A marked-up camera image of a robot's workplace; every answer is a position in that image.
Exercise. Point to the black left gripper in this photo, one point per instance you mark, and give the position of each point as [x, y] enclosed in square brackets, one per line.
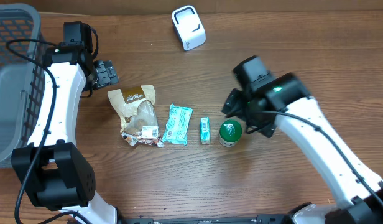
[108, 74]

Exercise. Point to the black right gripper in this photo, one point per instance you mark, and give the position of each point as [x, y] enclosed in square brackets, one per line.
[236, 107]

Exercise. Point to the green lid white jar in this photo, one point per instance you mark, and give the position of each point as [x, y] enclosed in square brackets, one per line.
[230, 133]

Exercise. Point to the Kleenex pocket tissue pack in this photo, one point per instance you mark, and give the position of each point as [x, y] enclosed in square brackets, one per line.
[205, 136]

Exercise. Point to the beans packet with barcode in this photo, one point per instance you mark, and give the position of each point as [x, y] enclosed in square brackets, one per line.
[136, 110]

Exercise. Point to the green wet wipes pack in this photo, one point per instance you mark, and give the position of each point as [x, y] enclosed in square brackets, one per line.
[177, 125]

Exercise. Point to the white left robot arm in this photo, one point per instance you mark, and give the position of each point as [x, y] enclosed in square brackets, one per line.
[53, 172]

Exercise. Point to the white barcode scanner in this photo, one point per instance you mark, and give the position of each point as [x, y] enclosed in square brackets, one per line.
[188, 27]

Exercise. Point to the grey plastic shopping basket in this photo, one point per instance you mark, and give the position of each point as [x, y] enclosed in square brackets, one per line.
[21, 82]

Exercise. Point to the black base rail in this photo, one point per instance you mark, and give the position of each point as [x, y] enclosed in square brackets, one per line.
[210, 220]

